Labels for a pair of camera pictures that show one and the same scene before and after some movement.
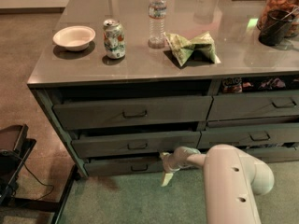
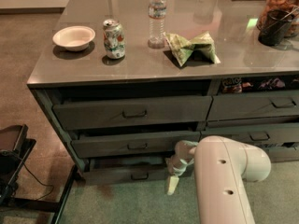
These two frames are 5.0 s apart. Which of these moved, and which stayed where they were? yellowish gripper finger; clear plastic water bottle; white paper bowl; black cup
Moved: yellowish gripper finger
Stayed: clear plastic water bottle; white paper bowl; black cup
